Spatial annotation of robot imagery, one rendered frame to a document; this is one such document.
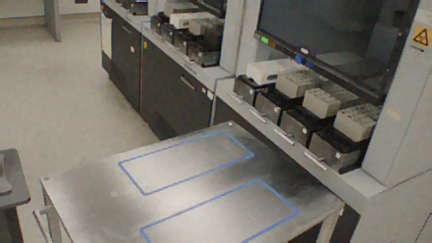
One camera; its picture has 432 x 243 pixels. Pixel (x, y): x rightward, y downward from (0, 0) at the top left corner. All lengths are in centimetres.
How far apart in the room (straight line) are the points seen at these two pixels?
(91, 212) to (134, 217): 9
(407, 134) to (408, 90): 13
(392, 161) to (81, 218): 87
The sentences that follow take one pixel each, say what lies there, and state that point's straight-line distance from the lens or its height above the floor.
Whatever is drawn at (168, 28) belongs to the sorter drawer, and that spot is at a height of 81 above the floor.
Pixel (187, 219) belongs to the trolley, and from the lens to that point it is 88.
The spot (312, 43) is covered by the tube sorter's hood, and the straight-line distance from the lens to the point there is 136.
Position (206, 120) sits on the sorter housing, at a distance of 185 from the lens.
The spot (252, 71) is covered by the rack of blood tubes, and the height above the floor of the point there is 85.
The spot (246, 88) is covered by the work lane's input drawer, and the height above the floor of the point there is 79.
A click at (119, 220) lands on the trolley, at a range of 87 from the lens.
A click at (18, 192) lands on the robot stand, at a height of 70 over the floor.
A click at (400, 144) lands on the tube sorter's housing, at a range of 122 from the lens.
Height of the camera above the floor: 144
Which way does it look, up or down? 30 degrees down
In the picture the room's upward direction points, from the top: 7 degrees clockwise
